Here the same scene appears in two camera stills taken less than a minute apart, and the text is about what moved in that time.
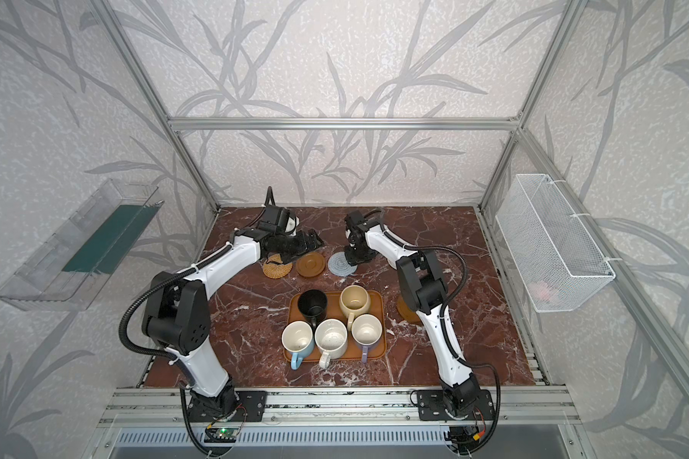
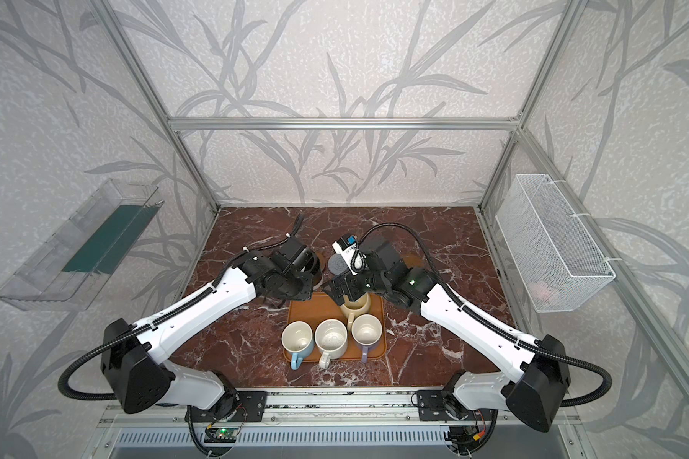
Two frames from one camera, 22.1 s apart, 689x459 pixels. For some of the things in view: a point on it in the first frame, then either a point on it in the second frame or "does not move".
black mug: x=313 y=305 to x=314 y=266
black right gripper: x=355 y=250 to x=341 y=288
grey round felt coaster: x=339 y=265 does not move
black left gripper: x=298 y=244 to x=299 y=285
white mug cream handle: x=331 y=337 does not move
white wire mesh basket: x=556 y=259 does not move
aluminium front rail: x=511 y=406 does not move
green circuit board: x=220 y=434 does not move
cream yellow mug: x=355 y=300 does not move
